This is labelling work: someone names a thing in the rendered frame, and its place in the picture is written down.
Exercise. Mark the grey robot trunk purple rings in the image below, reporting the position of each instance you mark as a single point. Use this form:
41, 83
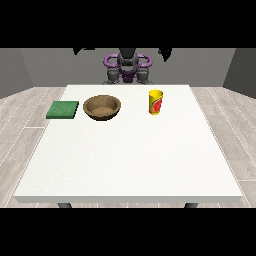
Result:
127, 68

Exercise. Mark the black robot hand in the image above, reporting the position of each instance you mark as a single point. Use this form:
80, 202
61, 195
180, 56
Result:
165, 52
77, 50

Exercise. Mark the yellow cup with melon print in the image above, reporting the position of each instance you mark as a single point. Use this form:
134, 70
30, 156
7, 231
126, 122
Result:
155, 102

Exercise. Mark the green square pad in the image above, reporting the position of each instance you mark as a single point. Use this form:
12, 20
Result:
62, 109

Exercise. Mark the dark table leg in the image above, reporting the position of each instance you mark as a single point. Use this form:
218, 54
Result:
64, 205
191, 205

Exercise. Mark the brown wooden bowl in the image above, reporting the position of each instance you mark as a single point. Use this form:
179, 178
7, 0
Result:
101, 107

